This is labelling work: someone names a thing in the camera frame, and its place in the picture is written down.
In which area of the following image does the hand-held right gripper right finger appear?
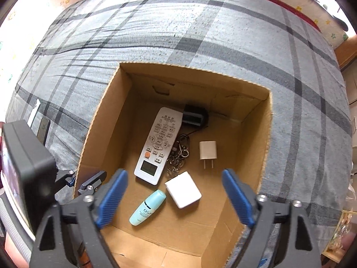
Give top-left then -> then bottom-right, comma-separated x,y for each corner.
222,168 -> 324,268

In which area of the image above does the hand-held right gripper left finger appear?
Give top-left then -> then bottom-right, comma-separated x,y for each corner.
29,168 -> 129,268

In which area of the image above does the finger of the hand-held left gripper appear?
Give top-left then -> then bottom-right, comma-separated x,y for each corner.
77,170 -> 107,196
54,169 -> 77,194

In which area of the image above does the teal cosmetic bottle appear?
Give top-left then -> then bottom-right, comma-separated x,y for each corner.
129,189 -> 167,226

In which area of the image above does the large white charger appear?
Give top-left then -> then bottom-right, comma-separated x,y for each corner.
164,171 -> 202,209

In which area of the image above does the small white charger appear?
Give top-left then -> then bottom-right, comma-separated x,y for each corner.
199,141 -> 217,170

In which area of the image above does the white remote control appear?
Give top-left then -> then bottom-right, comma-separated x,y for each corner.
134,107 -> 183,185

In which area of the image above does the key bunch with blue fob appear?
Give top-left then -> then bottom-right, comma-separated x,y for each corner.
167,134 -> 191,178

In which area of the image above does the cardboard box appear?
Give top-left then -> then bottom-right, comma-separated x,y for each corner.
73,61 -> 272,268

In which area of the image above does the black smartphone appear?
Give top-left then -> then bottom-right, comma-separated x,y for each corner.
36,117 -> 51,147

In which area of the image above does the white smartphone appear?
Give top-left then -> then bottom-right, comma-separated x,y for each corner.
26,98 -> 41,129

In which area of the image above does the wooden shelf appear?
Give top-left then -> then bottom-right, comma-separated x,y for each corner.
321,187 -> 357,263

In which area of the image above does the grey plaid bedsheet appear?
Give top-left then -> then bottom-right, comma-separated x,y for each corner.
6,0 -> 353,268

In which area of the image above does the brown wooden board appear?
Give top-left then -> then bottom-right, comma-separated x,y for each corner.
333,36 -> 357,104

